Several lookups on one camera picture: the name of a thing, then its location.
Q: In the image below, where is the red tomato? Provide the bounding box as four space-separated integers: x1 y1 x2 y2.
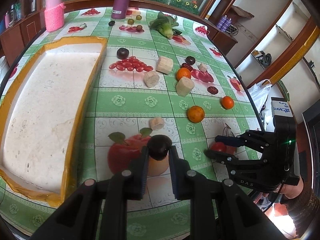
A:
210 142 227 153

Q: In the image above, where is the large orange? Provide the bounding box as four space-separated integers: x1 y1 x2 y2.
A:
221 96 234 109

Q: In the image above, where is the small pale orange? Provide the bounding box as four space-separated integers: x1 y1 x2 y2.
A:
187 106 205 123

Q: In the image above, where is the red jujube front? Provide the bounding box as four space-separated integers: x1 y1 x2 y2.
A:
207 86 219 95

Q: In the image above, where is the red jujube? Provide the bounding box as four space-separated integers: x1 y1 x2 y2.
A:
181 63 193 72
207 86 219 95

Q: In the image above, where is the dark plum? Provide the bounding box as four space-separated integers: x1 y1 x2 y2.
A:
147 135 172 161

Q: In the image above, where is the small sugarcane piece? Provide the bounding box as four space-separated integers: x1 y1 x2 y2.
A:
149 117 164 131

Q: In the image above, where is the large sugarcane chunk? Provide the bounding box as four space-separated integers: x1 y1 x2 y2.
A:
176 77 194 97

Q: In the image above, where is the small sugarcane chunk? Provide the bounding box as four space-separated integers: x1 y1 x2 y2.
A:
198 63 208 73

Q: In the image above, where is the dark passion fruit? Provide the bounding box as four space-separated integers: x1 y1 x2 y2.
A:
185 56 196 66
116 48 130 60

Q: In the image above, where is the person right hand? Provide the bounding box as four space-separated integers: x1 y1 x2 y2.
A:
280 177 304 199

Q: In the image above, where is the white plastic bag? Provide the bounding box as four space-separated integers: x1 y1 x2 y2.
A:
248 79 272 130

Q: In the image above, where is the white foam tray yellow tape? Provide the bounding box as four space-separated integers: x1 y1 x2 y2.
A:
1 36 107 207

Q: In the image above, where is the purple bottles pair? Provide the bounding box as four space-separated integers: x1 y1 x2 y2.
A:
216 15 232 32

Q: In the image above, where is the bok choy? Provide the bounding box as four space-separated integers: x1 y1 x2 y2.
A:
149 11 182 39

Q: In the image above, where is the brown small fruit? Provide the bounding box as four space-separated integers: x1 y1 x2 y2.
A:
136 25 143 31

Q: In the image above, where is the wooden cabinet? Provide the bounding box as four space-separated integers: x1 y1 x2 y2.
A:
1 10 45 65

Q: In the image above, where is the pink knitted jar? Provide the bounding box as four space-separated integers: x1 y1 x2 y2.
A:
44 0 65 33

